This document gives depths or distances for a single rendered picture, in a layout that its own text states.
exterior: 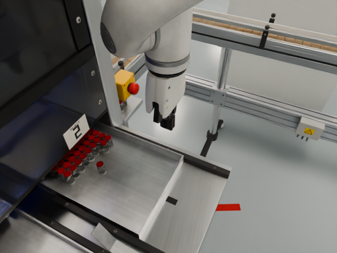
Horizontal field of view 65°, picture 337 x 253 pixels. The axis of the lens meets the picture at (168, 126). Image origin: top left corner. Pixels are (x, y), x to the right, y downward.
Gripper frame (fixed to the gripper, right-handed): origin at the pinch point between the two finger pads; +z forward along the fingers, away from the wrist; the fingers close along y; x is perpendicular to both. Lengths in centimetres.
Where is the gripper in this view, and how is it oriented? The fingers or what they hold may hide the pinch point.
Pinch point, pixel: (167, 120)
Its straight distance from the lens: 61.5
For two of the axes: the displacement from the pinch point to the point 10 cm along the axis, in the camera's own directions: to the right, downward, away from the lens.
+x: 8.9, 3.4, -3.2
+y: -4.6, 6.5, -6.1
